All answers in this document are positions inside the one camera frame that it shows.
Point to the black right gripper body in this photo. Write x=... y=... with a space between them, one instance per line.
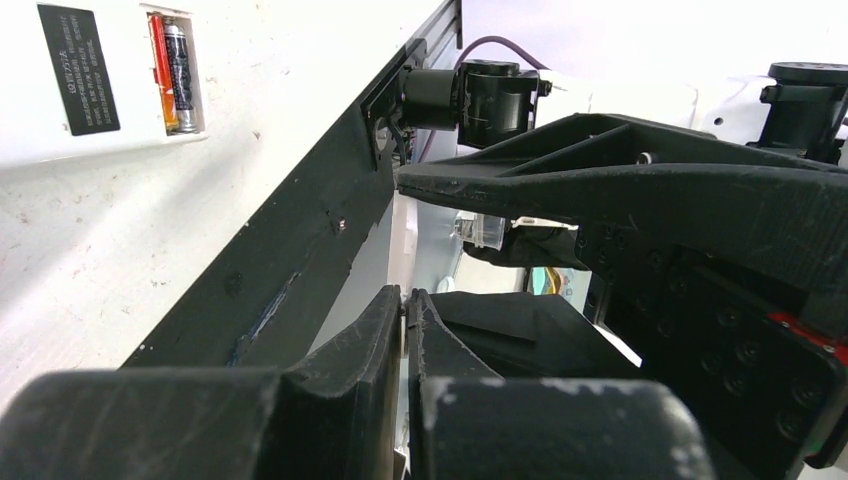
x=770 y=391

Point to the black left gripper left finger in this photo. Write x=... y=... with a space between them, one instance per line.
x=330 y=416

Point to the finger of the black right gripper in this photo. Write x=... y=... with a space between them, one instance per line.
x=777 y=214
x=522 y=335

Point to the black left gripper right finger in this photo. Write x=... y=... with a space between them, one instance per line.
x=469 y=422

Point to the black silver battery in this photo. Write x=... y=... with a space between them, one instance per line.
x=179 y=63

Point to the white red remote control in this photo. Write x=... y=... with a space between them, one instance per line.
x=77 y=79

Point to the red orange battery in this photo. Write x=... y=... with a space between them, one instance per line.
x=162 y=71

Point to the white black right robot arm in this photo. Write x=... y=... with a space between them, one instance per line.
x=795 y=110

